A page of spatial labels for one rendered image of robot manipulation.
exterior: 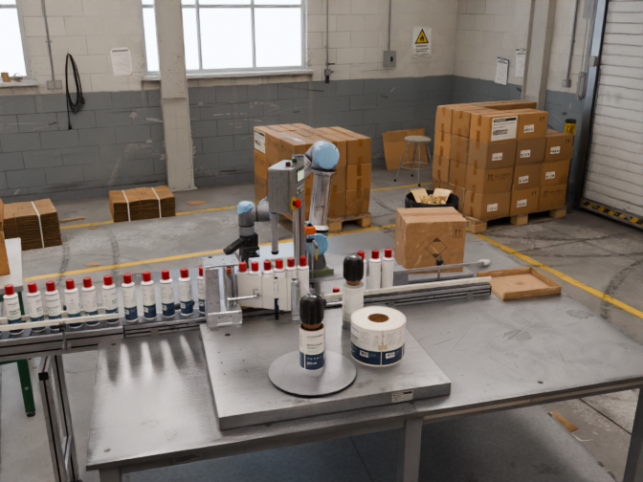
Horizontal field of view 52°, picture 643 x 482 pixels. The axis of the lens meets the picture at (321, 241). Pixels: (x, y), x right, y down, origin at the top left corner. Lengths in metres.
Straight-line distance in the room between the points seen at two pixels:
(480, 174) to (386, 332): 4.28
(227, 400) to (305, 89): 6.67
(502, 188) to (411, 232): 3.50
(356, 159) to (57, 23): 3.53
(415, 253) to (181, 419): 1.51
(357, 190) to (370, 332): 4.28
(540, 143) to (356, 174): 1.81
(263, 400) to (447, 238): 1.43
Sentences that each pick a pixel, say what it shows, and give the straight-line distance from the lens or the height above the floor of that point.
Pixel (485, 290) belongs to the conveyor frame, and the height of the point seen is 0.86.
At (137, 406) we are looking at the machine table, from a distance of 2.38.
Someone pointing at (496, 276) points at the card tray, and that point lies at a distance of 3.40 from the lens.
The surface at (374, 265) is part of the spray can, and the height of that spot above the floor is 1.02.
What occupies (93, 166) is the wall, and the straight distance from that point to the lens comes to 8.10.
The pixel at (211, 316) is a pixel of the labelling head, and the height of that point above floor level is 0.93.
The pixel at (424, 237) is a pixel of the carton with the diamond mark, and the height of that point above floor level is 1.04.
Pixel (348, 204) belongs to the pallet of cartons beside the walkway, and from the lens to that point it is 6.56.
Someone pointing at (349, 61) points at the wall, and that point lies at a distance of 8.83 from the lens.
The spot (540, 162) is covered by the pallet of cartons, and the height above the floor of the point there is 0.65.
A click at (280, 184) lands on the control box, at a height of 1.41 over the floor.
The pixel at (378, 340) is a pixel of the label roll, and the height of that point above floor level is 0.98.
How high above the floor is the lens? 2.10
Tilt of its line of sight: 20 degrees down
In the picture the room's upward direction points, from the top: straight up
